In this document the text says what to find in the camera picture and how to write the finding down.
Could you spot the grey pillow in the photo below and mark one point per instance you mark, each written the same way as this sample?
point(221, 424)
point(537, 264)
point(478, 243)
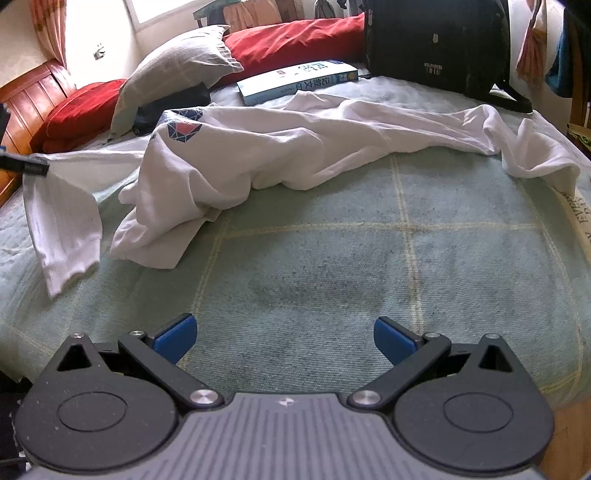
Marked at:
point(175, 64)

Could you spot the blue book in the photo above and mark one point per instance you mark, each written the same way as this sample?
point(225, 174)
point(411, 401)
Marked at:
point(295, 78)

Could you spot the window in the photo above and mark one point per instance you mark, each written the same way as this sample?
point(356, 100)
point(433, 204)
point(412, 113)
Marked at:
point(157, 11)

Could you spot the cream printed bed sheet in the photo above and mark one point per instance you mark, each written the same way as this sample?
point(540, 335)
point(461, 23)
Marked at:
point(577, 221)

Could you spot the wooden chair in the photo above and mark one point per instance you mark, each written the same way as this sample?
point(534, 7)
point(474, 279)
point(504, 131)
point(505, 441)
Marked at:
point(579, 69)

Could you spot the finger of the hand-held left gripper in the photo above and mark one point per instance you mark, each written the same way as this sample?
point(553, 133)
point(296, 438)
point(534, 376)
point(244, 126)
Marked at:
point(32, 165)

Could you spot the dark teal jacket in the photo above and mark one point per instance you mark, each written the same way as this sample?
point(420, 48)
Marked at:
point(558, 64)

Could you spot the red quilt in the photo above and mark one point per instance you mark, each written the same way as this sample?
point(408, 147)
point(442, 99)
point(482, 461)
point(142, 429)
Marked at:
point(295, 44)

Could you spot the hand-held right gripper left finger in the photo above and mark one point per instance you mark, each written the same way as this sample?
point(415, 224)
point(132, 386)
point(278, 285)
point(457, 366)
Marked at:
point(178, 339)

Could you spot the white printed t-shirt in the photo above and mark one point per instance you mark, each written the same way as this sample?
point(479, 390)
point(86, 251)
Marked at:
point(277, 152)

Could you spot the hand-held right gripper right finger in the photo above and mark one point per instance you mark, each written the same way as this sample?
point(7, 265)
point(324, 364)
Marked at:
point(392, 341)

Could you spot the yellow green cloth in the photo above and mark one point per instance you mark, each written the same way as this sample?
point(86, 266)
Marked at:
point(581, 136)

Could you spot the wooden headboard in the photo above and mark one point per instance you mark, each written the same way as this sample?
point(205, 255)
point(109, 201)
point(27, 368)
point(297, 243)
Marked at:
point(32, 97)

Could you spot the wall socket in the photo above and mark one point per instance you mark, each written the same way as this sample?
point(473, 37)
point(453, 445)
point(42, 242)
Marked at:
point(99, 51)

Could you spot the green stool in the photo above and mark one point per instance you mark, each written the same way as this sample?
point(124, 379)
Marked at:
point(207, 16)

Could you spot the black backpack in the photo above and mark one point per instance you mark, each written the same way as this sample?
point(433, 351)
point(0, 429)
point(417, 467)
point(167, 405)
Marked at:
point(434, 41)

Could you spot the cardboard box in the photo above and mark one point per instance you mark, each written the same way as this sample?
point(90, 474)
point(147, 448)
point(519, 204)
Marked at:
point(251, 16)

